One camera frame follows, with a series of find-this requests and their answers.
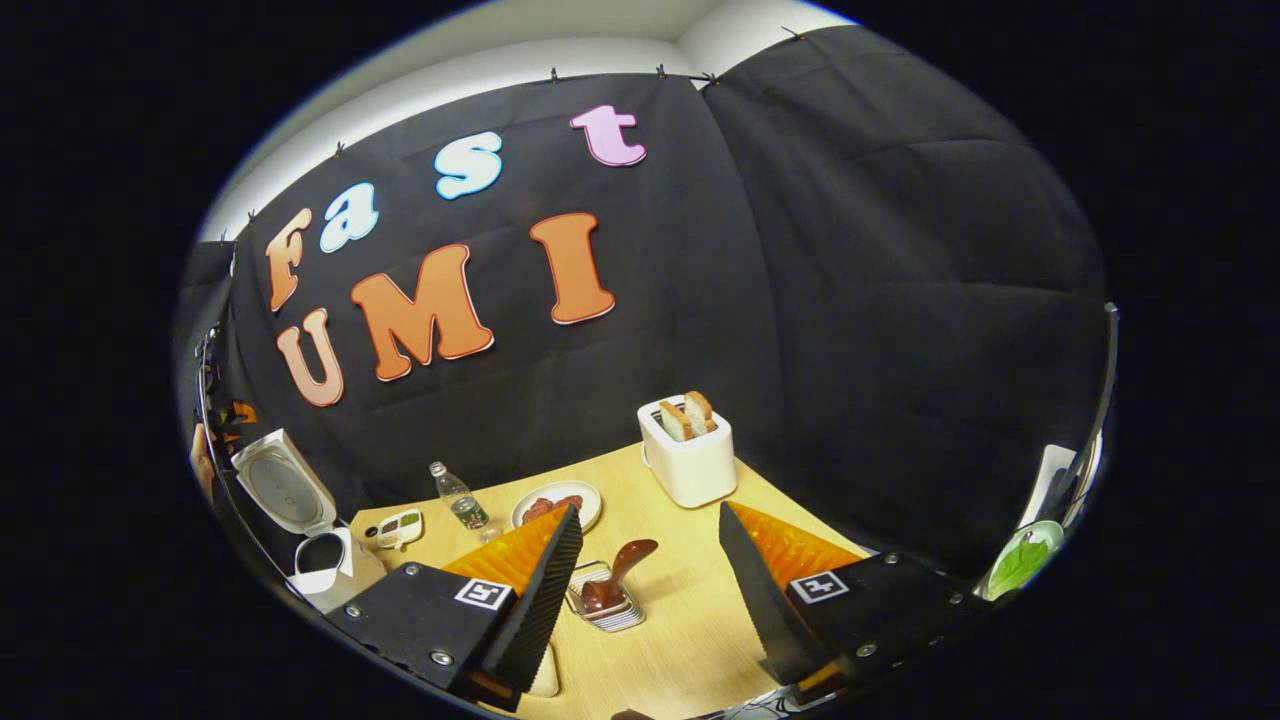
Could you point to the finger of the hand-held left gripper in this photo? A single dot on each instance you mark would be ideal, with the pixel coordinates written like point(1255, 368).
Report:
point(243, 412)

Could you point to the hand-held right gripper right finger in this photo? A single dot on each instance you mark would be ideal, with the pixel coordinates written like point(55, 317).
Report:
point(765, 615)

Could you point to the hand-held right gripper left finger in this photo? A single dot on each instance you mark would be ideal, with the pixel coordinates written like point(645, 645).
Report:
point(545, 620)

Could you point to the white rice cooker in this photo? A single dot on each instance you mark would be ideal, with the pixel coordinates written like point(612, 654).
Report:
point(290, 490)

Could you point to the brown wooden spoon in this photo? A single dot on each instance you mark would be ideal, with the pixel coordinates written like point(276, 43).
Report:
point(625, 565)

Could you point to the clear glass tray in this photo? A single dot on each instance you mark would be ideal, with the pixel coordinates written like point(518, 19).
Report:
point(545, 672)

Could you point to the red meat piece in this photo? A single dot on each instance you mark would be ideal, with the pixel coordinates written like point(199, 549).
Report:
point(567, 504)
point(537, 513)

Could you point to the white oval plate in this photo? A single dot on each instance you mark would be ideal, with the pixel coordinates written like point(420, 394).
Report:
point(590, 500)

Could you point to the clear plastic water bottle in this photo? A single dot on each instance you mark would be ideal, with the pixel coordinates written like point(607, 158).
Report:
point(462, 505)

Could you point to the white toaster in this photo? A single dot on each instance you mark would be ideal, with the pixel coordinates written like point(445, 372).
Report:
point(690, 470)

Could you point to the toasted bread slice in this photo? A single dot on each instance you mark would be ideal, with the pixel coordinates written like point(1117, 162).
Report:
point(700, 412)
point(676, 422)

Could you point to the bowl of green leaves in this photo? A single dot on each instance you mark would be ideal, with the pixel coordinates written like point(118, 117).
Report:
point(1020, 565)

